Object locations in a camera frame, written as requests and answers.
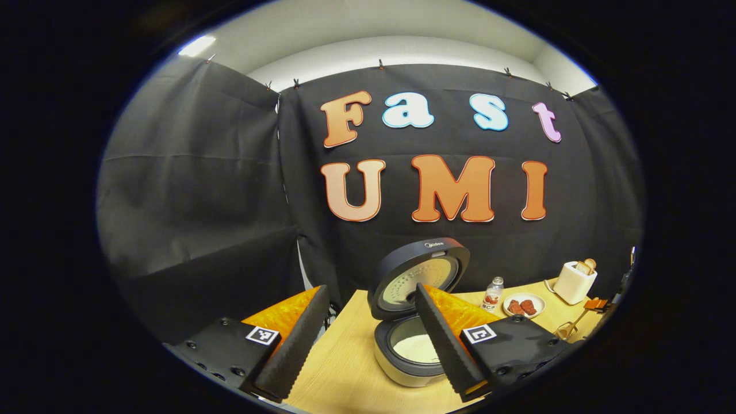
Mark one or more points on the clear bottle red label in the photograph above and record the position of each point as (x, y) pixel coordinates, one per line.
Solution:
(493, 296)

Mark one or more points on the dark lid rice cooker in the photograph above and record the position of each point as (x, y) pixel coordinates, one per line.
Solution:
(402, 276)

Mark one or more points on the black backdrop cloth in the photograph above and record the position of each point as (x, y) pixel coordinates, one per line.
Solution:
(201, 190)

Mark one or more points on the red meat piece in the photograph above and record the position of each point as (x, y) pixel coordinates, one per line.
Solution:
(514, 307)
(528, 307)

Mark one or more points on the round white plate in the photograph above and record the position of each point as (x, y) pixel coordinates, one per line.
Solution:
(539, 302)

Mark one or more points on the row of black cloth clips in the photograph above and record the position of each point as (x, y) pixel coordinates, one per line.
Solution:
(380, 64)

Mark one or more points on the ceiling light panel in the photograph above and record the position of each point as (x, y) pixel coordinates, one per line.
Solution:
(196, 46)

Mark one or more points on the white rice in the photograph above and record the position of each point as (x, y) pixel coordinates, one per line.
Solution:
(414, 348)

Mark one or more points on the toasted bread slice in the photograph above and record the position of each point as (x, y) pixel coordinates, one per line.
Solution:
(586, 266)

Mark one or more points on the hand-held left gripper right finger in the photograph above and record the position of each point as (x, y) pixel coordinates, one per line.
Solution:
(445, 345)

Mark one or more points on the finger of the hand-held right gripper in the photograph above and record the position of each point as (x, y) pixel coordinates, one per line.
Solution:
(598, 304)

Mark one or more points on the clear chopstick holder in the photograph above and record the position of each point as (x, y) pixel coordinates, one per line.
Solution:
(566, 334)

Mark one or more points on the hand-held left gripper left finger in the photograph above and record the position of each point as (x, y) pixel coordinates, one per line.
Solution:
(302, 345)

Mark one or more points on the white toaster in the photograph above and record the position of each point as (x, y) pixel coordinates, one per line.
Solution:
(572, 284)

